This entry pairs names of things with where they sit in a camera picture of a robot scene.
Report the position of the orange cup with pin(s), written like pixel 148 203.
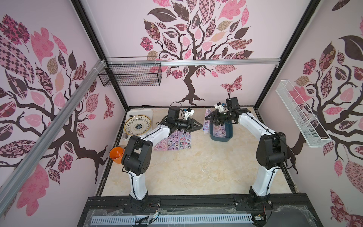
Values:
pixel 116 154

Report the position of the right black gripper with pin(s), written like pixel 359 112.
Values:
pixel 217 116

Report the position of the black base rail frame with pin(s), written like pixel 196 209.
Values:
pixel 279 210

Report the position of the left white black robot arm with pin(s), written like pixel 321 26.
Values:
pixel 137 157

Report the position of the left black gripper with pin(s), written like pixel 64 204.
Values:
pixel 189 125

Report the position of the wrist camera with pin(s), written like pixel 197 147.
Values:
pixel 219 107
pixel 188 113

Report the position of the pink sticker sheet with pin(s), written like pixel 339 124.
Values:
pixel 162 145

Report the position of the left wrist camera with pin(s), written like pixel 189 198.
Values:
pixel 188 113

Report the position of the aluminium rail left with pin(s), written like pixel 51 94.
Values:
pixel 18 177

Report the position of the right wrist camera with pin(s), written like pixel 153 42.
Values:
pixel 219 107

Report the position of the white slotted cable duct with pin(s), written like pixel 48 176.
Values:
pixel 130 220

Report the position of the white wire shelf basket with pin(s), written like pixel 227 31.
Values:
pixel 295 100

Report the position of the aluminium rail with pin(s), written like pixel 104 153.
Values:
pixel 18 177
pixel 198 62

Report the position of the character sticker sheet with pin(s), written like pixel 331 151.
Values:
pixel 219 131
pixel 173 141
pixel 185 140

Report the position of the teal plastic storage box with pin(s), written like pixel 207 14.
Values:
pixel 229 132

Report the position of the aluminium rail back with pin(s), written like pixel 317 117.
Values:
pixel 198 62

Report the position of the black wire basket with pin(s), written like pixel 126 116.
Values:
pixel 132 71

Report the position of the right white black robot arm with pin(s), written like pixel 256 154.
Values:
pixel 271 151

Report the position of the patterned ceramic plate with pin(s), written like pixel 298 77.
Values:
pixel 137 125

